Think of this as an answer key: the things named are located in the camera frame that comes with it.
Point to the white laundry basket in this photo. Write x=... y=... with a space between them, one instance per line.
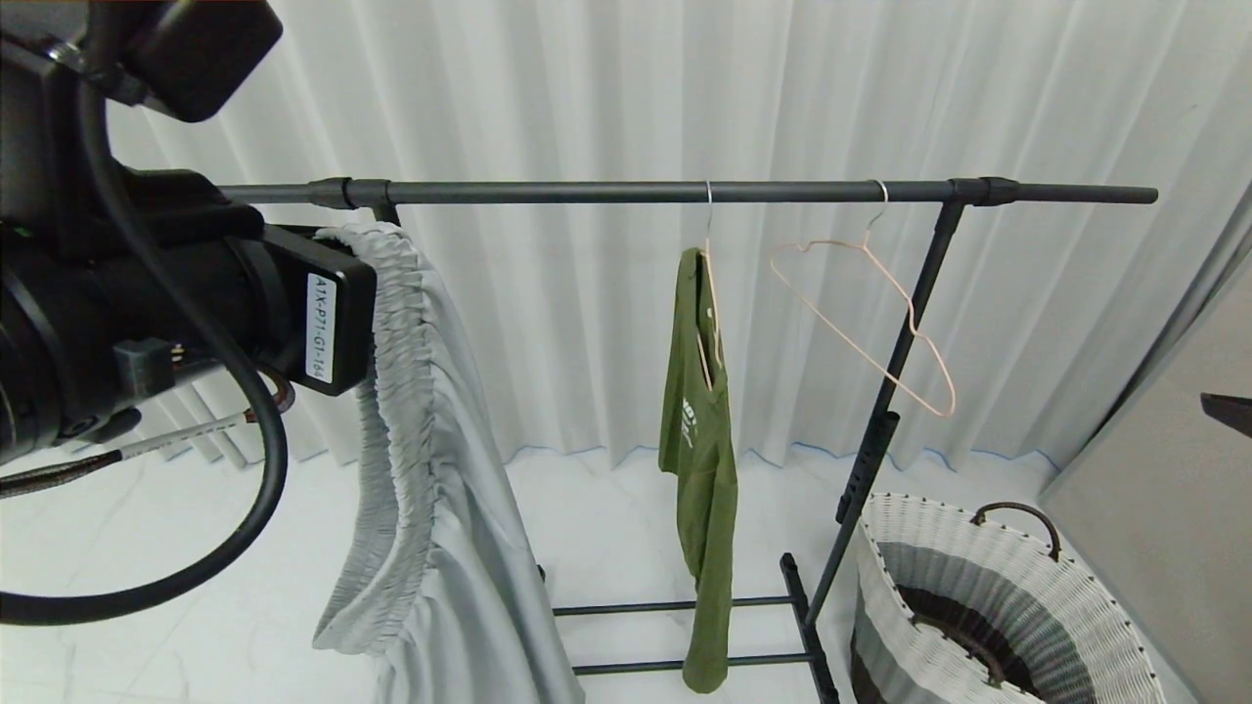
x=978 y=587

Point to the pale grey shorts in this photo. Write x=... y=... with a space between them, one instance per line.
x=460 y=489

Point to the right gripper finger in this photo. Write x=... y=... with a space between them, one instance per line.
x=1232 y=409

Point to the white curtain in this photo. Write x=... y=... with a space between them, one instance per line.
x=587 y=88

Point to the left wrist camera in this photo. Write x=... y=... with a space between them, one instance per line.
x=196 y=49

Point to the green long-sleeved shirt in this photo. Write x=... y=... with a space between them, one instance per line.
x=699 y=440

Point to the pink clothes hanger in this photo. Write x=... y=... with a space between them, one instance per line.
x=861 y=347
x=712 y=293

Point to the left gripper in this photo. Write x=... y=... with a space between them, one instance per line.
x=196 y=303

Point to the black clothes rack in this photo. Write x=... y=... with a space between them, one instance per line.
x=587 y=192

